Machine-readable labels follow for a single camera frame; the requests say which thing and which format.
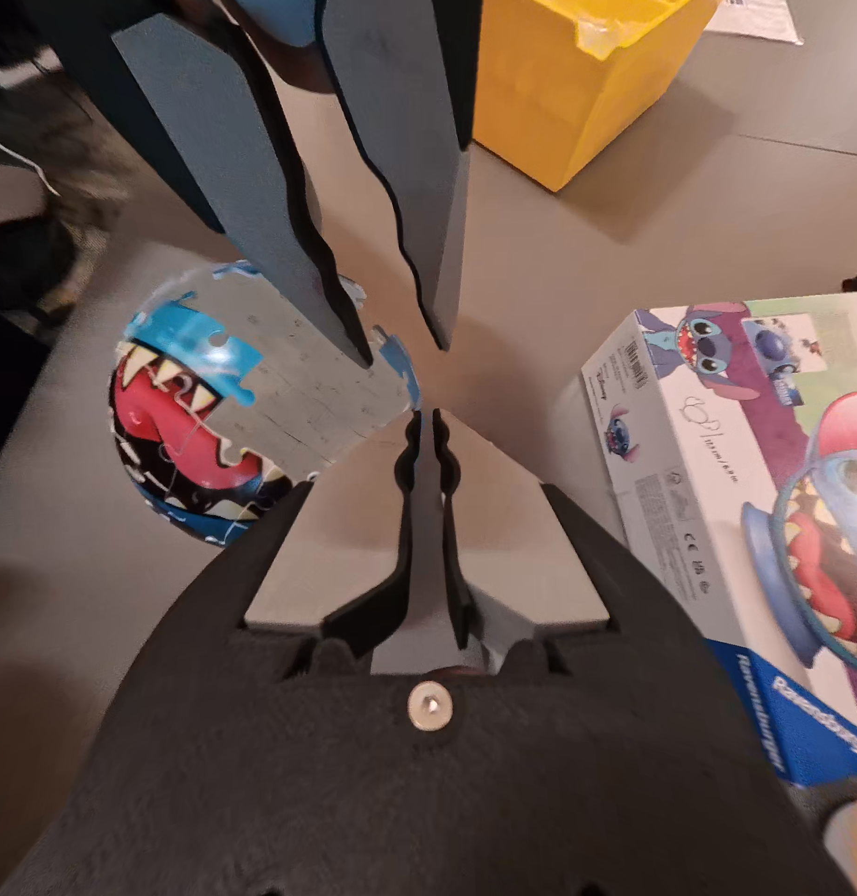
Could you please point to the yellow plastic bin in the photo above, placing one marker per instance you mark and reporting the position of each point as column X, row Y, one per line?
column 540, row 91

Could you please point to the clear plastic bag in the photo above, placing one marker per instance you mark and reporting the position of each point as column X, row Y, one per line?
column 617, row 28

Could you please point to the person's black clothed torso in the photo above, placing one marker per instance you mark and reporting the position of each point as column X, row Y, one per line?
column 15, row 392

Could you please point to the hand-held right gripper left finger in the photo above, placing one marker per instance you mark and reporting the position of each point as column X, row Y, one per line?
column 330, row 560

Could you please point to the paper sheet in plastic sleeve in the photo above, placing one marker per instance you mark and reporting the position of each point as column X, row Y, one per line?
column 757, row 17

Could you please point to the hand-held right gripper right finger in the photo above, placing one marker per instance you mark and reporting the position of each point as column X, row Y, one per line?
column 512, row 560

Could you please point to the printed cardboard puzzle box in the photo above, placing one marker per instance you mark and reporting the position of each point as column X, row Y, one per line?
column 715, row 455

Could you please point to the blue cartoon puzzle ball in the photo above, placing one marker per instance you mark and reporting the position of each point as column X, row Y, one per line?
column 190, row 420

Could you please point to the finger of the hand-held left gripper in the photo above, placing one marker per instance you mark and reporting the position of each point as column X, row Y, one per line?
column 211, row 140
column 400, row 105

